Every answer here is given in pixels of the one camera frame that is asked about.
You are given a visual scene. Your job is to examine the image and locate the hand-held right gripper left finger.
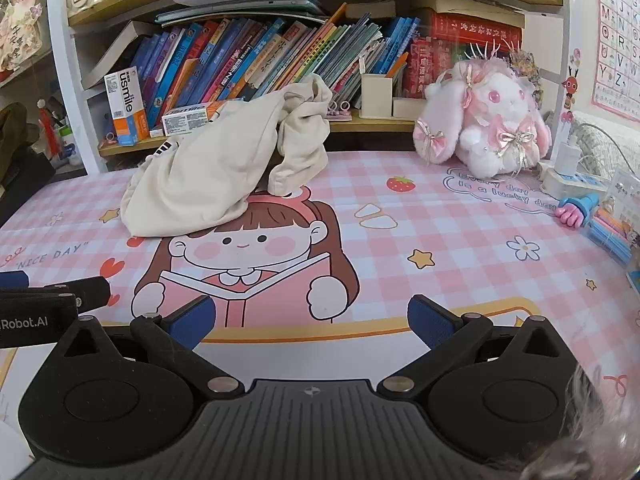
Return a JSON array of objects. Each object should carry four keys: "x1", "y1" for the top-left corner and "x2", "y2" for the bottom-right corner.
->
[{"x1": 59, "y1": 294, "x2": 247, "y2": 402}]

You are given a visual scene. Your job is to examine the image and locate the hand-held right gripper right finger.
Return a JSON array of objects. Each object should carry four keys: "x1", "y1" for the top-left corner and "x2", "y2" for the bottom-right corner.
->
[{"x1": 376, "y1": 294, "x2": 566, "y2": 402}]

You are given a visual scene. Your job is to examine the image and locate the cream t-shirt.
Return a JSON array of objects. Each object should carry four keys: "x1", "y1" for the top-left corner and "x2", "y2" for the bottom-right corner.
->
[{"x1": 120, "y1": 72, "x2": 333, "y2": 238}]

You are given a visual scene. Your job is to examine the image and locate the pink checked cartoon desk mat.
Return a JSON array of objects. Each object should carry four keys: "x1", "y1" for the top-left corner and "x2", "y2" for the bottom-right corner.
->
[{"x1": 0, "y1": 152, "x2": 640, "y2": 461}]

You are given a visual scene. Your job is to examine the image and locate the dark bulky object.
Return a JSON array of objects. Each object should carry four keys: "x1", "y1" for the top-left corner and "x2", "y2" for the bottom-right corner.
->
[{"x1": 0, "y1": 150, "x2": 57, "y2": 228}]

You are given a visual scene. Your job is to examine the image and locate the green white tub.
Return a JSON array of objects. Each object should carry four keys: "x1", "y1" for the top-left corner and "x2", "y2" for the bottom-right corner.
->
[{"x1": 57, "y1": 119, "x2": 82, "y2": 167}]

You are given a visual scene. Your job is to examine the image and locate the red tassel ornament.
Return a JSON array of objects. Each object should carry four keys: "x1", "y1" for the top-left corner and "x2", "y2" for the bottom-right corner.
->
[{"x1": 39, "y1": 97, "x2": 62, "y2": 160}]

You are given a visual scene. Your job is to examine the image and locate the pink toy hand blue cuff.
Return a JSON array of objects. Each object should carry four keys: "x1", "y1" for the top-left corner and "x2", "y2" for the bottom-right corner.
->
[{"x1": 556, "y1": 192, "x2": 601, "y2": 226}]

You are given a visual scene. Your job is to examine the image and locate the tall white orange box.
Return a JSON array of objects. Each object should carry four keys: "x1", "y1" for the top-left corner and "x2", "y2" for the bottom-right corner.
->
[{"x1": 104, "y1": 66, "x2": 151, "y2": 147}]

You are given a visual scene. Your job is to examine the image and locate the long white orange box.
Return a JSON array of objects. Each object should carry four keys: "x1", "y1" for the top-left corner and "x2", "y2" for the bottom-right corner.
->
[{"x1": 161, "y1": 100, "x2": 246, "y2": 137}]

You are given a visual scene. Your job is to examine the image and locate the pack of pastel pens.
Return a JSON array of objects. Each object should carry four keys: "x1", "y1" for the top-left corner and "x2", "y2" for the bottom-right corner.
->
[{"x1": 582, "y1": 207, "x2": 638, "y2": 266}]

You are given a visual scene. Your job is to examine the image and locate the white power strip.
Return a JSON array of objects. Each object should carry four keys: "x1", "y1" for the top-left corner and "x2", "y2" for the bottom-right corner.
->
[{"x1": 542, "y1": 160, "x2": 613, "y2": 198}]

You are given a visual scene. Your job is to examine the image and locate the white framed wooden bookshelf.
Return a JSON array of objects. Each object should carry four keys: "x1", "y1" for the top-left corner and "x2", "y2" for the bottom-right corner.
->
[{"x1": 45, "y1": 0, "x2": 576, "y2": 176}]

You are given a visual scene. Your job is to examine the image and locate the grey fluffy fabric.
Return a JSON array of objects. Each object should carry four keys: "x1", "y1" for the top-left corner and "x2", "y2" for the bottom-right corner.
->
[{"x1": 517, "y1": 360, "x2": 640, "y2": 480}]

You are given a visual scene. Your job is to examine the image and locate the white charger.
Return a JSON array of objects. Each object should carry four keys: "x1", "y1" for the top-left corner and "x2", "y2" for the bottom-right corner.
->
[{"x1": 552, "y1": 141, "x2": 583, "y2": 177}]

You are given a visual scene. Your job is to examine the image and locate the small beige box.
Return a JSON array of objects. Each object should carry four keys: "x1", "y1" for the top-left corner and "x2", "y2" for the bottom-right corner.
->
[{"x1": 391, "y1": 96, "x2": 428, "y2": 121}]

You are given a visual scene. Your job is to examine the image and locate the pink white plush bunny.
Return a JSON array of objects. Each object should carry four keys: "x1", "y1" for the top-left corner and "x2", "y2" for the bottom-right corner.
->
[{"x1": 412, "y1": 40, "x2": 553, "y2": 177}]

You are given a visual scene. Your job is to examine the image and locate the small cardboard box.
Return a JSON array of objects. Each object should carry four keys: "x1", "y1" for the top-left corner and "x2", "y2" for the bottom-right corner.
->
[{"x1": 361, "y1": 73, "x2": 394, "y2": 120}]

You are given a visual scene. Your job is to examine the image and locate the clear acrylic stand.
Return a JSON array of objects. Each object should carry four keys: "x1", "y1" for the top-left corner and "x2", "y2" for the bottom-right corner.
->
[{"x1": 606, "y1": 167, "x2": 640, "y2": 243}]

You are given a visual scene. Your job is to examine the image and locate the pink floral hanging decoration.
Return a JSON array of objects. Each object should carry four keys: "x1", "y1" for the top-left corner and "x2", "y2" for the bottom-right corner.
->
[{"x1": 0, "y1": 0, "x2": 45, "y2": 73}]

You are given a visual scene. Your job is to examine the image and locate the row of colourful books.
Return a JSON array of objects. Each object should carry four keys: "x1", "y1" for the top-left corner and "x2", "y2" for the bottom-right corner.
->
[{"x1": 82, "y1": 0, "x2": 526, "y2": 118}]

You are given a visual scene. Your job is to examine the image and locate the white cable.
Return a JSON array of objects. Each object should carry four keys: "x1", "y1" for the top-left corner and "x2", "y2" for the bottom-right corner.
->
[{"x1": 575, "y1": 122, "x2": 640, "y2": 167}]

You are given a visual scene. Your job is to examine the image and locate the cartoon wall sticker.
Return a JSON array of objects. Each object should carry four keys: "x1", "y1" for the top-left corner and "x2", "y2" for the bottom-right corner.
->
[{"x1": 560, "y1": 50, "x2": 584, "y2": 126}]

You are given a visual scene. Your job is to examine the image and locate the alphabet wall poster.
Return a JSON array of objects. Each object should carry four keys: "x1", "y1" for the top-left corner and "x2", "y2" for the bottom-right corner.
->
[{"x1": 590, "y1": 0, "x2": 640, "y2": 123}]

